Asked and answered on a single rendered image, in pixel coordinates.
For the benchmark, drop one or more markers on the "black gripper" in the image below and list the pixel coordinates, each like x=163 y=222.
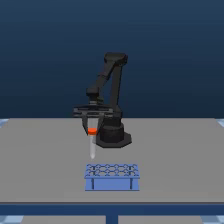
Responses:
x=94 y=111

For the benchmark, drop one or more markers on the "dark six-joint robot arm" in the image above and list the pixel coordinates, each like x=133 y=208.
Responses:
x=115 y=86

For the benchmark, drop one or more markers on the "blue tube rack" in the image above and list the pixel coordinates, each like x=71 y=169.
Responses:
x=111 y=176

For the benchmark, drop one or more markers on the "clear tube with orange cap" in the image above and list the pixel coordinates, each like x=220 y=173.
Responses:
x=92 y=143

